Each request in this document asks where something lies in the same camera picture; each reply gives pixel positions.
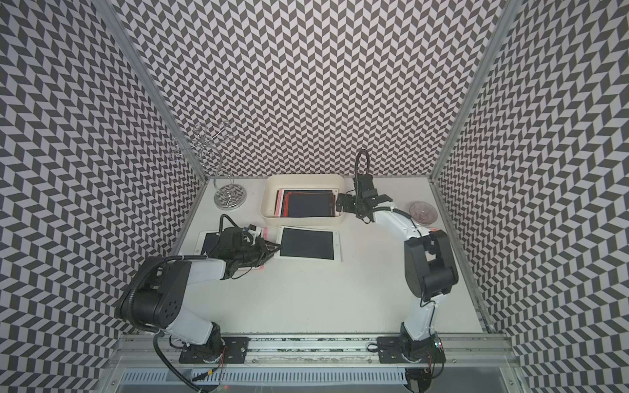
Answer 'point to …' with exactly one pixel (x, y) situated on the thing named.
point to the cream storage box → (314, 182)
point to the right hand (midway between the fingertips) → (348, 206)
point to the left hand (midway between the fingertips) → (282, 248)
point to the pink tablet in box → (278, 204)
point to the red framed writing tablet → (306, 204)
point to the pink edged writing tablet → (205, 238)
